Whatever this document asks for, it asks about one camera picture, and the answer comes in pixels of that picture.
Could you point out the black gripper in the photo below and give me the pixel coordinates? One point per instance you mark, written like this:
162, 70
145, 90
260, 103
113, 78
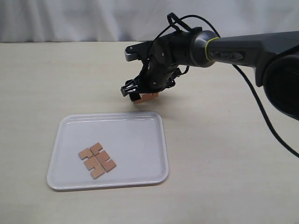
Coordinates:
158, 68

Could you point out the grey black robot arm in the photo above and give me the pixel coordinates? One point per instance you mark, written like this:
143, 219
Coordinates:
273, 56

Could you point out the white rectangular plastic tray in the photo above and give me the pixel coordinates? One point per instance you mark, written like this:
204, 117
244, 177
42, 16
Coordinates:
135, 141

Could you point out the white backdrop curtain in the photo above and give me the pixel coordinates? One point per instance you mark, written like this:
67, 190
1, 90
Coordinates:
137, 20

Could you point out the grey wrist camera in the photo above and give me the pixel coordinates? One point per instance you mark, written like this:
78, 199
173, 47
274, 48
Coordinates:
140, 51

